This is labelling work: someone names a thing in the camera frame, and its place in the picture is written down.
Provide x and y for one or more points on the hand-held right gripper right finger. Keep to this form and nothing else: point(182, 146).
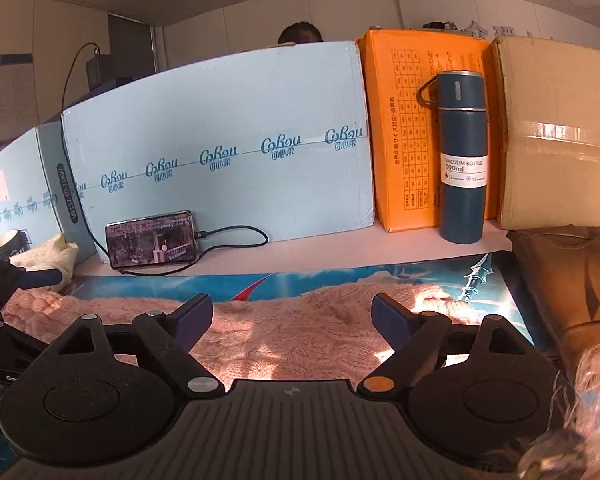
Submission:
point(391, 321)

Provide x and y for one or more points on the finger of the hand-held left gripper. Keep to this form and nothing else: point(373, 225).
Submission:
point(45, 278)
point(15, 347)

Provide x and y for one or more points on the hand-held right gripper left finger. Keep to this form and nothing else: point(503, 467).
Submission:
point(195, 320)

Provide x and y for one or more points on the pink knitted sweater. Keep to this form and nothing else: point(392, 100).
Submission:
point(290, 340)

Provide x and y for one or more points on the cream knitted cloth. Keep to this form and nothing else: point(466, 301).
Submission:
point(50, 256)

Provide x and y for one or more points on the tape roll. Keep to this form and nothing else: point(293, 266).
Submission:
point(5, 249)

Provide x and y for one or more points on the printed blue desk mat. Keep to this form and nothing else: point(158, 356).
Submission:
point(330, 277)

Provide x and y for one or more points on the black smartphone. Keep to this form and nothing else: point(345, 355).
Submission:
point(150, 240)

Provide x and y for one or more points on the small light blue cardboard box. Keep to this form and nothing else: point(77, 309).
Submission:
point(10, 185)

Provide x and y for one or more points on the dark blue vacuum bottle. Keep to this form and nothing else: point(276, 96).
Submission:
point(462, 200)

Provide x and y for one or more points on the orange cardboard box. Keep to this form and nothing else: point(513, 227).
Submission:
point(405, 135)

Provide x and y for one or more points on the brown folded garment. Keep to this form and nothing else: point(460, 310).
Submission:
point(575, 285)

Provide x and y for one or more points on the large light blue cardboard box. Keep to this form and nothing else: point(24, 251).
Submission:
point(220, 125)

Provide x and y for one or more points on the black box device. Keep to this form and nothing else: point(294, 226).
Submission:
point(100, 72)

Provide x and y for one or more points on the clear plastic bag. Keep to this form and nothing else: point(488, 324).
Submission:
point(585, 410)

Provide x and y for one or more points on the brown taped cardboard box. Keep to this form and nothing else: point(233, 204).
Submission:
point(555, 170)

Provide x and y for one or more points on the person's head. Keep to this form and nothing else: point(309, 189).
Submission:
point(300, 35)

